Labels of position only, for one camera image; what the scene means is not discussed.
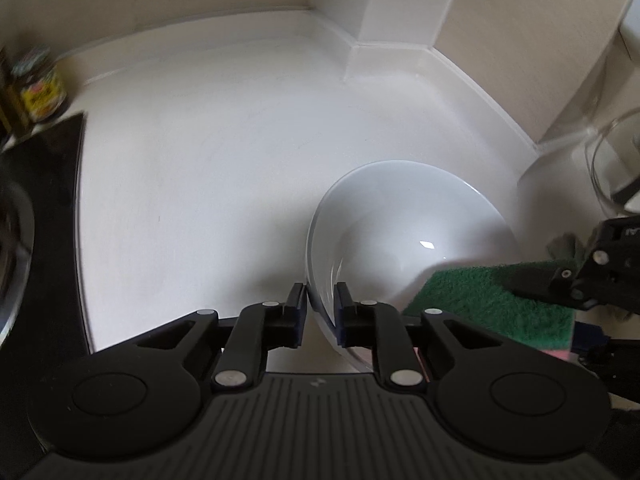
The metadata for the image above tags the yellow-labelled jar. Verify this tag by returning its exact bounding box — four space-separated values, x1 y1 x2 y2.
12 46 69 124

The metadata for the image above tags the white ceramic bowl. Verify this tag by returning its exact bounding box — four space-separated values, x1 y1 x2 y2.
305 160 524 374

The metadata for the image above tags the green scouring sponge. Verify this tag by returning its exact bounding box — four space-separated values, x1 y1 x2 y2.
402 232 590 362

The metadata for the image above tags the clear glass bowl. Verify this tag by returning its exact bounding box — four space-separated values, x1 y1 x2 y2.
584 109 640 217

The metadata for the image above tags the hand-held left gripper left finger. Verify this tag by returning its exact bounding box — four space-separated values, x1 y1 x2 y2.
135 282 307 394

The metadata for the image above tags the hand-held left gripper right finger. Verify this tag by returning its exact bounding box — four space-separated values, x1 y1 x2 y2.
333 282 505 391

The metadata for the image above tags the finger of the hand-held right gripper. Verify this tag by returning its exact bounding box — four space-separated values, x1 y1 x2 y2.
572 322 640 402
509 259 583 304

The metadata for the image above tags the black cooktop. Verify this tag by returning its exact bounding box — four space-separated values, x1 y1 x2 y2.
0 112 95 361

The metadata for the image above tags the metal pan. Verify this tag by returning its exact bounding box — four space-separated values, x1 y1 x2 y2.
0 178 37 347

